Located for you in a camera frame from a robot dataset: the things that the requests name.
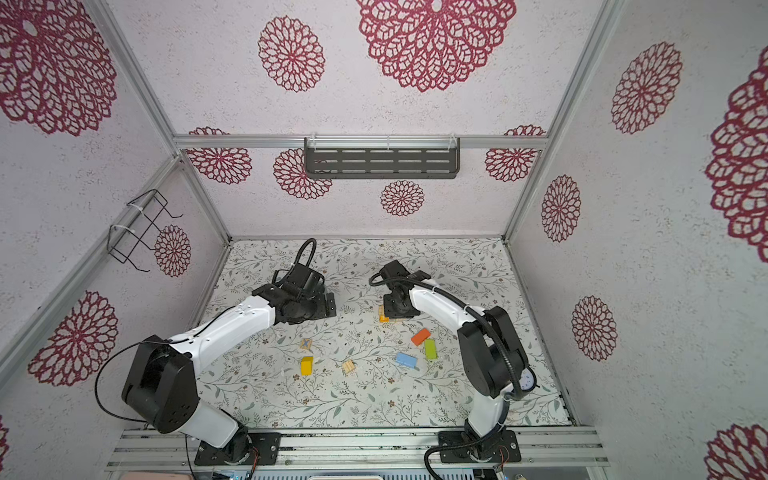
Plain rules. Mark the orange yellow cylinder block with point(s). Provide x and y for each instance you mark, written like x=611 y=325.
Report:
x=383 y=318

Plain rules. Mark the grey metal wall shelf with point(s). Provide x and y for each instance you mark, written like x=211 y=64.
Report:
x=382 y=159

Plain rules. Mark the green wood block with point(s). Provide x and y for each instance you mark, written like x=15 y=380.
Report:
x=430 y=349

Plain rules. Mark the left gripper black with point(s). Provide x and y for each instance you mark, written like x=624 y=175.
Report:
x=322 y=309

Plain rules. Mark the red wood block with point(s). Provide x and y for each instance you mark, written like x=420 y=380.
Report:
x=418 y=338

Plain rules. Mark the black wire wall rack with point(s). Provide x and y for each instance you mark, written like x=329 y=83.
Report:
x=124 y=239

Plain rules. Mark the yellow wood block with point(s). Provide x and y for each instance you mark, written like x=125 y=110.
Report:
x=306 y=365

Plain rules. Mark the blue wood block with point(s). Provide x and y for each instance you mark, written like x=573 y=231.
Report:
x=406 y=360

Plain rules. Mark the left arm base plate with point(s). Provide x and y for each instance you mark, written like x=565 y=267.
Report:
x=255 y=448

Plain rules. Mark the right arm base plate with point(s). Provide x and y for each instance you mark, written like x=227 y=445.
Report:
x=503 y=448

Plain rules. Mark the aluminium rail front frame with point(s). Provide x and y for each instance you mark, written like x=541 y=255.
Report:
x=362 y=449

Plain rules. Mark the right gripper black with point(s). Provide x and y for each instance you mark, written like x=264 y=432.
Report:
x=387 y=298

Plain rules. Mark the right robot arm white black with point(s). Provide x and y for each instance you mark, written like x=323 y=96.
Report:
x=492 y=354

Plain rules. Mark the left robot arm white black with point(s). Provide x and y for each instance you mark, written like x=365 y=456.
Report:
x=161 y=385

